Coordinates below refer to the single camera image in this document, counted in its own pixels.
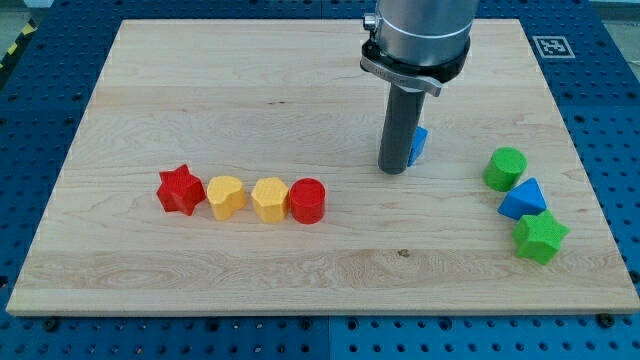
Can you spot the white fiducial marker tag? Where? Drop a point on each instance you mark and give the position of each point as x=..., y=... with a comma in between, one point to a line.
x=553, y=47

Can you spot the blue cube block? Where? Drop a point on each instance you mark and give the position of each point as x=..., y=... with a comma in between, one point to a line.
x=418, y=145

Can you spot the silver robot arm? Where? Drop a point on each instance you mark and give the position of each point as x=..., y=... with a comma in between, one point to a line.
x=418, y=45

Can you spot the red star block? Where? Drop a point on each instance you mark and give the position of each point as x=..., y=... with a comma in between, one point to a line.
x=180, y=190

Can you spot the green star block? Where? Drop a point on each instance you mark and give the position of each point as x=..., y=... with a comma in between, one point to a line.
x=539, y=237

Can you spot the yellow heart block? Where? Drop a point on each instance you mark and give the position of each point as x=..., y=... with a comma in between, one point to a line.
x=226, y=196

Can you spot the light wooden board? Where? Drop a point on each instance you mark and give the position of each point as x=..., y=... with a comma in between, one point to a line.
x=287, y=99

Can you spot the yellow hexagon block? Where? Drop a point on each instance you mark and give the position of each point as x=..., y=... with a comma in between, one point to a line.
x=270, y=198

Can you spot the blue triangle block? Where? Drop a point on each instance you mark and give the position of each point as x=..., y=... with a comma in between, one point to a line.
x=525, y=199

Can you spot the green cylinder block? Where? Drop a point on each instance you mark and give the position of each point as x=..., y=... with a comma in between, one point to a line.
x=504, y=168

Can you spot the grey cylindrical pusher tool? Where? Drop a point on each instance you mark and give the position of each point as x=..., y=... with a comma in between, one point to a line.
x=401, y=121

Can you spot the red cylinder block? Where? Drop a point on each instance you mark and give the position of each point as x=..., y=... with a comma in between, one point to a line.
x=307, y=200

